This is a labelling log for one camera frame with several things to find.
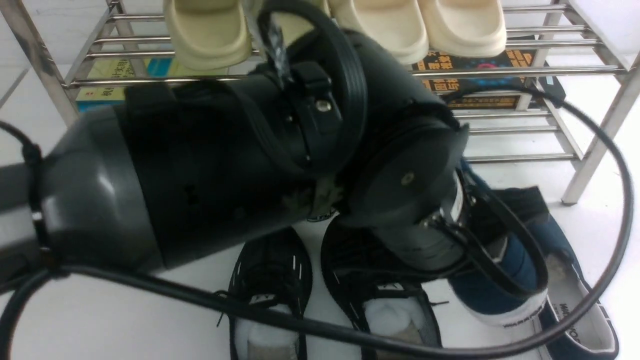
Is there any navy slip-on shoe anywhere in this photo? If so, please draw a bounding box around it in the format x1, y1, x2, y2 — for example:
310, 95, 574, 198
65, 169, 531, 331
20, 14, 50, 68
448, 160, 549, 328
487, 187, 619, 360

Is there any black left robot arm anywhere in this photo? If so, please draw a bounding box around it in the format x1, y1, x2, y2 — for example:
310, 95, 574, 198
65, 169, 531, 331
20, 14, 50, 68
1, 30, 469, 287

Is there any stainless steel shoe rack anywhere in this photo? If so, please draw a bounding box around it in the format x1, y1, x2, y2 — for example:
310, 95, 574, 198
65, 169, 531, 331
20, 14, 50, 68
1, 0, 639, 205

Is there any black knit sneaker left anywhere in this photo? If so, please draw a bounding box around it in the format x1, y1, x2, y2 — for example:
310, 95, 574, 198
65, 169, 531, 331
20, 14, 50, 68
219, 227, 313, 360

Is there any black knit sneaker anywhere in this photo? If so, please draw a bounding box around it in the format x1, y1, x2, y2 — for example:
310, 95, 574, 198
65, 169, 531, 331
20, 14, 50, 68
219, 227, 313, 360
320, 219, 442, 348

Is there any black knit sneaker right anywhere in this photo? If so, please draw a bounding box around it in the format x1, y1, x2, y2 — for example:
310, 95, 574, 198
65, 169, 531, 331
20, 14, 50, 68
320, 219, 442, 348

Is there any olive green slipper right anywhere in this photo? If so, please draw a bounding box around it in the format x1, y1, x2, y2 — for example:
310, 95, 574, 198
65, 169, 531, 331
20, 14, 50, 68
244, 0, 314, 48

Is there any olive green slipper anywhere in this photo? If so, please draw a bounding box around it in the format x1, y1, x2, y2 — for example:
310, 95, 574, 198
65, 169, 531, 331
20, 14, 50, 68
244, 0, 314, 48
162, 0, 253, 71

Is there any black and orange book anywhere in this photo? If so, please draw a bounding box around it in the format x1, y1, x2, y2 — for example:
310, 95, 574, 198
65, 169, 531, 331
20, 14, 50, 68
410, 48, 538, 110

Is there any cream slipper left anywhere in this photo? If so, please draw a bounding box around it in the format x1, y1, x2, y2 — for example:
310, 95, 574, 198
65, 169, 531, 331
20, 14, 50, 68
328, 0, 430, 66

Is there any cream slipper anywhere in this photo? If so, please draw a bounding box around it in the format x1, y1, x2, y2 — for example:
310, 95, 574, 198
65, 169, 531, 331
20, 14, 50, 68
418, 0, 507, 59
328, 0, 430, 66

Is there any olive green slipper left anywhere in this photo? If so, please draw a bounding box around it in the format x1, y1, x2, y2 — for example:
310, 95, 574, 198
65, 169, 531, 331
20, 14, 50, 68
162, 0, 253, 71

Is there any cream slipper right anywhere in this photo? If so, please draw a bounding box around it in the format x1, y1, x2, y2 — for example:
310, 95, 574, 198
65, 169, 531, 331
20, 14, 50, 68
418, 0, 507, 59

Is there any yellow and blue book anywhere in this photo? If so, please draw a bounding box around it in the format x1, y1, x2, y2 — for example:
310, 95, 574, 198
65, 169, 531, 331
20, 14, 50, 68
76, 58, 220, 113

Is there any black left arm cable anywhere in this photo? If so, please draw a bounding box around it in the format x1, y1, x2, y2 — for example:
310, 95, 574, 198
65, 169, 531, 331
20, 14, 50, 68
0, 85, 635, 360

